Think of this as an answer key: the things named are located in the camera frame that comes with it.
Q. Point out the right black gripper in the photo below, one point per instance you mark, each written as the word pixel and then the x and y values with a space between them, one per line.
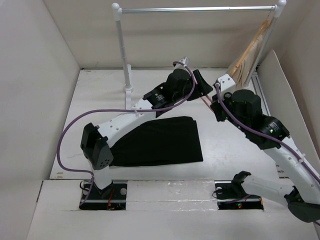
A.
pixel 216 105

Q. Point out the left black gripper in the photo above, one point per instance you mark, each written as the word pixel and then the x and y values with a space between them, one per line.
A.
pixel 201 90

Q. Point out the pink hanger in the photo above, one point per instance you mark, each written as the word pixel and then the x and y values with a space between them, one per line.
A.
pixel 201 89

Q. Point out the black trousers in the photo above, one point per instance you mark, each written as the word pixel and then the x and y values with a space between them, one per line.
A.
pixel 167 141

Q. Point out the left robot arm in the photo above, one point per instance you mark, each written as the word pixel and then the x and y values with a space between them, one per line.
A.
pixel 97 141

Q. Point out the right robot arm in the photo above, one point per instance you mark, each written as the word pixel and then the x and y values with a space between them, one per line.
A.
pixel 242 108

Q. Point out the wooden hanger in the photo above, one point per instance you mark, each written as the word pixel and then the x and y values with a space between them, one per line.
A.
pixel 250 47

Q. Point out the white cardboard panel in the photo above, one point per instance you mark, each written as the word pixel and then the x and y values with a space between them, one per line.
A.
pixel 282 105

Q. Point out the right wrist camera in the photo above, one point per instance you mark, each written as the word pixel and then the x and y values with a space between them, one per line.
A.
pixel 226 84

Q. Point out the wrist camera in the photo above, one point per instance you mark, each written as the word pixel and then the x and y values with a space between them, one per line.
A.
pixel 184 60
pixel 226 84

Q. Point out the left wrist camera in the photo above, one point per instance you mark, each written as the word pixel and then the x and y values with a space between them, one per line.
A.
pixel 184 60

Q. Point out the aluminium rail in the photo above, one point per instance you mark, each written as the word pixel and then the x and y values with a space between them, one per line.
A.
pixel 259 91

